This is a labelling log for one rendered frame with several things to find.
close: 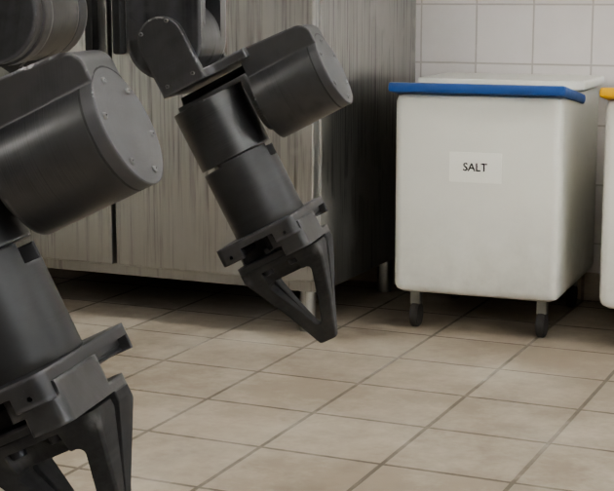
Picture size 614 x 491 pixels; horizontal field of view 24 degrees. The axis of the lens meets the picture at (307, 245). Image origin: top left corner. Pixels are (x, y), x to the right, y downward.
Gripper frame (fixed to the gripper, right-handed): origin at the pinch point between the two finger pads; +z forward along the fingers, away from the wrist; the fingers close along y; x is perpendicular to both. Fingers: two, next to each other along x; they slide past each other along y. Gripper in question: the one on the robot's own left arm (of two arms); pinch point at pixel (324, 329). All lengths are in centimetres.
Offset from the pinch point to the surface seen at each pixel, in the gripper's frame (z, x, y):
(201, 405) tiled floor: 32, 111, 229
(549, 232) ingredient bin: 40, 24, 317
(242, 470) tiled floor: 43, 89, 183
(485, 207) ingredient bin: 26, 38, 320
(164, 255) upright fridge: -5, 134, 312
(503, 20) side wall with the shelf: -23, 16, 388
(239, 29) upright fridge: -55, 78, 308
